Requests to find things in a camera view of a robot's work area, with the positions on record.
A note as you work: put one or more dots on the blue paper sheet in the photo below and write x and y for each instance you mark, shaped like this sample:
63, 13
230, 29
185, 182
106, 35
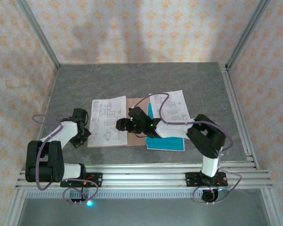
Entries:
165, 143

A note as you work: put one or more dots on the black mounting plate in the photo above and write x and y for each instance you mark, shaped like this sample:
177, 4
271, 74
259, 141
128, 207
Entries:
96, 180
191, 179

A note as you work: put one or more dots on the aluminium frame post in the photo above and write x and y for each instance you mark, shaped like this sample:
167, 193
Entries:
37, 30
247, 30

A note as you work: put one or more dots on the glowing status light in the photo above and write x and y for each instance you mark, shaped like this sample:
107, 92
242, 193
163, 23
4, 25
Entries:
90, 203

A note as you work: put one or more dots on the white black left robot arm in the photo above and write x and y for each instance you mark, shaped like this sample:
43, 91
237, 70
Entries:
69, 131

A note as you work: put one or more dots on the aluminium table side rail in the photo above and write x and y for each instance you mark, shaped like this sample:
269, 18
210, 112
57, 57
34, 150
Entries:
233, 99
50, 94

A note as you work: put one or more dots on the white printed drawing sheet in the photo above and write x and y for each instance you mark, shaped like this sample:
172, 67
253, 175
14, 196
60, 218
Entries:
108, 117
177, 106

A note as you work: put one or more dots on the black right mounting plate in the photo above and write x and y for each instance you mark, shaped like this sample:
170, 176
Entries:
191, 179

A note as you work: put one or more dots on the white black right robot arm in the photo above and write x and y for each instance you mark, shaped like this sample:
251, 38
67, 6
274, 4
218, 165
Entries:
172, 129

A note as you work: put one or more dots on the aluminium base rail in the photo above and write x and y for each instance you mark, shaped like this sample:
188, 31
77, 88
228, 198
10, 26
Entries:
143, 176

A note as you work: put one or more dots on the brown cardboard folder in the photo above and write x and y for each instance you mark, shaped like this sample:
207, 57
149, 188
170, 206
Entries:
136, 139

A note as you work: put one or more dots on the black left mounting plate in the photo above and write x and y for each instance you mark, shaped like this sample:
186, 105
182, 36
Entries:
96, 180

